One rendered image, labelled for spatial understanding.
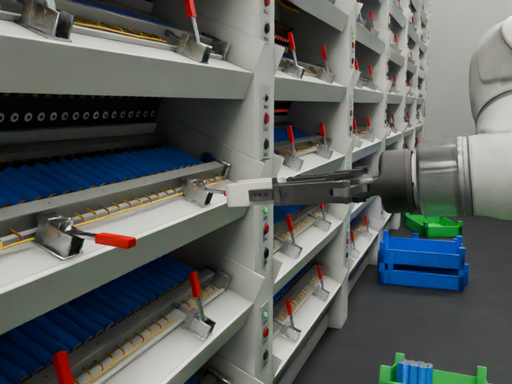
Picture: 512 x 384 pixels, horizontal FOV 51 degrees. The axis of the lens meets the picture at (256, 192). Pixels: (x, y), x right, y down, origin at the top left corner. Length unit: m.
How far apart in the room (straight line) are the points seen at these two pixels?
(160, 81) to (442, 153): 0.32
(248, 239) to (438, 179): 0.39
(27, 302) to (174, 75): 0.31
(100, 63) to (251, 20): 0.39
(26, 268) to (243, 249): 0.49
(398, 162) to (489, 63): 0.17
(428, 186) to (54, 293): 0.39
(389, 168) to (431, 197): 0.06
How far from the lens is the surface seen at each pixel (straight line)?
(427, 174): 0.60
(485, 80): 0.69
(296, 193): 0.62
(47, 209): 0.54
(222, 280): 0.91
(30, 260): 0.50
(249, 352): 0.96
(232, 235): 0.90
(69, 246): 0.50
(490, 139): 0.61
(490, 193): 0.60
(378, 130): 2.22
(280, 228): 1.21
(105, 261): 0.55
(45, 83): 0.49
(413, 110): 3.62
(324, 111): 1.55
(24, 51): 0.46
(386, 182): 0.61
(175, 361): 0.73
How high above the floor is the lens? 0.66
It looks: 9 degrees down
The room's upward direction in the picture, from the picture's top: straight up
